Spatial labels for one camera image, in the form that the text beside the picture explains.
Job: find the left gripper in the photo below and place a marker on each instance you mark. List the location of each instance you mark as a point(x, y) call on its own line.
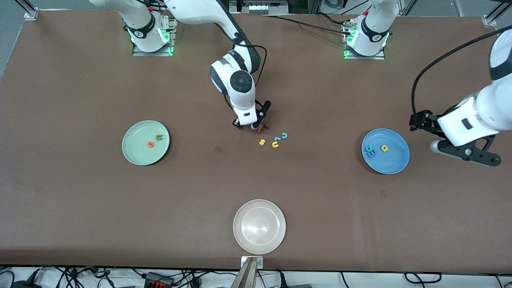
point(432, 121)

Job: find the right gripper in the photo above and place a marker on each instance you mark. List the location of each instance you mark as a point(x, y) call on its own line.
point(236, 123)

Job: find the blue letter m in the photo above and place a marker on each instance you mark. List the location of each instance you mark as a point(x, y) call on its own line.
point(373, 154)

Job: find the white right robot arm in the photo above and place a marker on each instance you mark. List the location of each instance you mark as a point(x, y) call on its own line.
point(200, 10)

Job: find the blue plate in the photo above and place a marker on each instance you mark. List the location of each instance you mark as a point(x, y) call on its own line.
point(394, 160)

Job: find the green plate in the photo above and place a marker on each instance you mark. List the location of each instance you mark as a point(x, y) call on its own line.
point(140, 154)

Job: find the translucent white plate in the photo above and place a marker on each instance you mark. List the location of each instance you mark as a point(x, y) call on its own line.
point(259, 226)

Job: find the silver electronics box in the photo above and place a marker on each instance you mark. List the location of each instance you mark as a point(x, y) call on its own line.
point(260, 8)

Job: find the black plug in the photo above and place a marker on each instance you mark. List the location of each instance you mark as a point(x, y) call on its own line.
point(282, 282)

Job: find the black orange power strip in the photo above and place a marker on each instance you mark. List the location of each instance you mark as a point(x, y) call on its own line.
point(154, 276)

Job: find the black power adapter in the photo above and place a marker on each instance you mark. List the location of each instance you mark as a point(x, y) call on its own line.
point(24, 285)

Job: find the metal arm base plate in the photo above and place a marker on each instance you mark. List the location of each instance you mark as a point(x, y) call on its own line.
point(378, 57)
point(160, 52)

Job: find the metal table corner bracket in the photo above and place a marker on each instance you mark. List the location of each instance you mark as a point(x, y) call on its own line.
point(489, 20)
point(31, 15)

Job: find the silver pole bracket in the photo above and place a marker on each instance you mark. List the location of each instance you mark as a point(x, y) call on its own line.
point(260, 262)

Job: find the metal camera pole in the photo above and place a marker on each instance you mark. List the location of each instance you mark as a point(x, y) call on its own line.
point(246, 276)

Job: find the aluminium frame strut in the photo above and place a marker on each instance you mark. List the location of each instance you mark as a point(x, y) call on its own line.
point(24, 4)

